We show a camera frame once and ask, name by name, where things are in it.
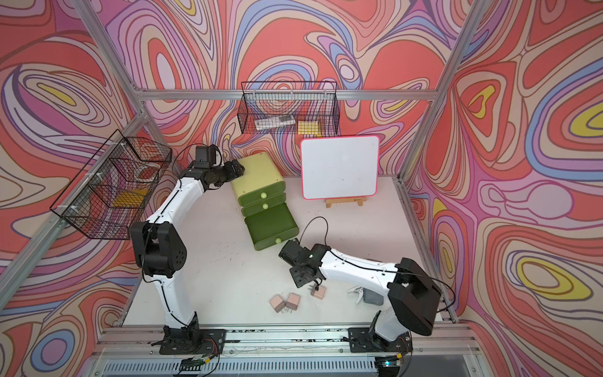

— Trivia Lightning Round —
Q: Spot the pink plug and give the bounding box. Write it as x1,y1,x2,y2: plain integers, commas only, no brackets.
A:
269,295,287,313
310,285,326,299
286,293,301,311

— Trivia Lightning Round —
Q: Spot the yellow green drawer cabinet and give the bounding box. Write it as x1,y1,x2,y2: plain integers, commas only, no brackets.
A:
232,152,287,218

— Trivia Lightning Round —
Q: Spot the green bottom drawer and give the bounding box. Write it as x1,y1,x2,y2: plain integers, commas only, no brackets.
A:
245,203,299,251

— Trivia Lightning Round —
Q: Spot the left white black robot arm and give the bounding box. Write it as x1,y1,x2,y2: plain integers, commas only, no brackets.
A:
130,160,245,354

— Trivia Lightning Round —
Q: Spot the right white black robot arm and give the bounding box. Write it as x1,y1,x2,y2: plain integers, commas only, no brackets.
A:
279,239,442,352

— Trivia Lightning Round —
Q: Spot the white plastic clip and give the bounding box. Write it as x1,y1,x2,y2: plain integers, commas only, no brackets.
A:
346,286,364,305

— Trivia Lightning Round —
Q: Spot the grey box in back basket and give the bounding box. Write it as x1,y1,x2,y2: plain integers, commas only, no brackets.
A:
254,115,296,131

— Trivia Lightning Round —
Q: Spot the grey felt eraser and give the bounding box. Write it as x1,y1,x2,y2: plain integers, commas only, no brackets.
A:
362,288,384,306

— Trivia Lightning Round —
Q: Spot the wooden whiteboard stand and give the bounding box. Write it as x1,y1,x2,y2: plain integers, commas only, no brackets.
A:
324,196,367,208

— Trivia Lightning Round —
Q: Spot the yellow item in left basket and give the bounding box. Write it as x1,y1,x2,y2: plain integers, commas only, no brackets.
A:
111,189,148,208

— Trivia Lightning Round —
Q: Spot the yellow block in back basket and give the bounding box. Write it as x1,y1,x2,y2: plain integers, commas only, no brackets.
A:
297,121,323,138

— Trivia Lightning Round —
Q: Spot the green circuit board right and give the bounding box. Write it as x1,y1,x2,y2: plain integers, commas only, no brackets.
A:
375,353,404,369

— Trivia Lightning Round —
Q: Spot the green circuit board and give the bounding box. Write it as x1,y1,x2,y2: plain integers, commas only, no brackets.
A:
375,353,404,369
178,358,212,372

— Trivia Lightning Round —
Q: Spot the pink framed whiteboard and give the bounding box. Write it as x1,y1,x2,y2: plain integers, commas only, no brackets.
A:
300,136,379,200

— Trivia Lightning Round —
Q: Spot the green circuit board left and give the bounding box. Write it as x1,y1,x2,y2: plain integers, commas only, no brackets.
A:
178,358,212,372

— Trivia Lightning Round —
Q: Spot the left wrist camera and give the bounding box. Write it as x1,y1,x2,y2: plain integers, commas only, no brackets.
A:
193,145,219,169

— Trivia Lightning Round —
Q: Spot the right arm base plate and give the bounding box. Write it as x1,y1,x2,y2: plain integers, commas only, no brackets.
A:
345,327,413,355

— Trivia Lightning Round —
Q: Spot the back black wire basket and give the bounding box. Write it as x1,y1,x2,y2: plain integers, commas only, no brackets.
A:
237,79,340,138

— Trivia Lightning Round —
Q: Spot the black wire basket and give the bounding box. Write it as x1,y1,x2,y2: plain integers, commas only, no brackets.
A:
50,130,173,240
237,79,340,138

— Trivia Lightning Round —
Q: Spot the left black wire basket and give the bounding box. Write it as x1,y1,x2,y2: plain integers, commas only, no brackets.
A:
50,130,173,240

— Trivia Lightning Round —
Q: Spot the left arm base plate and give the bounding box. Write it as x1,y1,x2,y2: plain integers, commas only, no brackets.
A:
160,327,226,355

